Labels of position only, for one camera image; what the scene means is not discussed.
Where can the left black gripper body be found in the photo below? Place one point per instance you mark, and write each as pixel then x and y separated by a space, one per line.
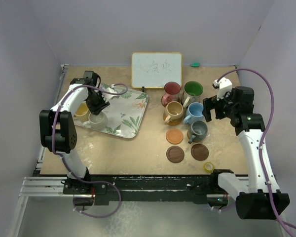
pixel 95 102

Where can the yellow tape roll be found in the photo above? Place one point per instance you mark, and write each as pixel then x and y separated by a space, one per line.
pixel 208 167

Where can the white mug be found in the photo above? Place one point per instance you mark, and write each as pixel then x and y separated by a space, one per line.
pixel 96 122

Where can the floral serving tray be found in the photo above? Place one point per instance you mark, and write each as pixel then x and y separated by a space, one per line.
pixel 125 114

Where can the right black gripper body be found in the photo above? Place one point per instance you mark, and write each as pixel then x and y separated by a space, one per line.
pixel 223 108

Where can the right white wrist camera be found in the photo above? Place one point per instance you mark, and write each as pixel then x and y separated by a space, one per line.
pixel 223 85

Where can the light blue mug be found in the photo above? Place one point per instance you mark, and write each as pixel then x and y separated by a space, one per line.
pixel 194 113

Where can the tan brown mug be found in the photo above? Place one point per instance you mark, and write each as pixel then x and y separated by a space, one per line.
pixel 174 111

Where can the orange wooden coaster front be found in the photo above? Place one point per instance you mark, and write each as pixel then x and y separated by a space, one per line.
pixel 174 136

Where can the yellow mug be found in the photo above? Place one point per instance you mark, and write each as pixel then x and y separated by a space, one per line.
pixel 82 113

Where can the red pink mug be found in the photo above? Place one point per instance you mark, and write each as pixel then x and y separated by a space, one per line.
pixel 171 93

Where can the green small object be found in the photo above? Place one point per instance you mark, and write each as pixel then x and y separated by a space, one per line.
pixel 195 65

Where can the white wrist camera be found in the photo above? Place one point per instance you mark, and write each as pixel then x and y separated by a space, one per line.
pixel 110 93
pixel 223 85

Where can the green mug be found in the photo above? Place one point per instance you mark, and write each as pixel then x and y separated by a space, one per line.
pixel 191 93

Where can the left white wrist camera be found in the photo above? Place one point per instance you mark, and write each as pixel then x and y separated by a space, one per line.
pixel 110 93

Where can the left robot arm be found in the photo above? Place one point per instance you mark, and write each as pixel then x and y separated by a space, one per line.
pixel 58 133

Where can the black base frame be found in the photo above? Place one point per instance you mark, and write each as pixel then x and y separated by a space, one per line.
pixel 102 189

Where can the aluminium rail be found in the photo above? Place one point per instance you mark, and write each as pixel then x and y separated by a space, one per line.
pixel 43 187

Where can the woven rattan coaster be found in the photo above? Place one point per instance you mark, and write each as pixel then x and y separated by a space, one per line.
pixel 171 123

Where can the small whiteboard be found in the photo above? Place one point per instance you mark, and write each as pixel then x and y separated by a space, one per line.
pixel 155 69

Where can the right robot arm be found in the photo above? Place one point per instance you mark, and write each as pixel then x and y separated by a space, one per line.
pixel 261 199

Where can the grey mug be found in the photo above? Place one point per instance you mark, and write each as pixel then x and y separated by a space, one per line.
pixel 200 130

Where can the dark walnut coaster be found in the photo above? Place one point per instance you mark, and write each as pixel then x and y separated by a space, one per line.
pixel 175 154
pixel 199 152

